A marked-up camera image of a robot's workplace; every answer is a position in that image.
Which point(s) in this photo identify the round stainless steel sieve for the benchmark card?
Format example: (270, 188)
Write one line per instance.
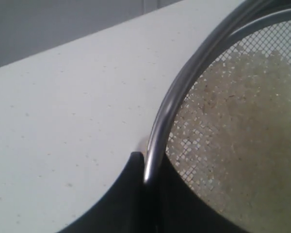
(254, 25)

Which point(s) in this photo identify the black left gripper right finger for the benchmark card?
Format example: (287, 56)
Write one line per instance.
(172, 207)

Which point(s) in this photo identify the yellow white grain mix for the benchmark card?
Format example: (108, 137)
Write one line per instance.
(231, 140)

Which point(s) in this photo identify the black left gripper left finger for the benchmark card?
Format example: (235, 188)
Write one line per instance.
(119, 210)

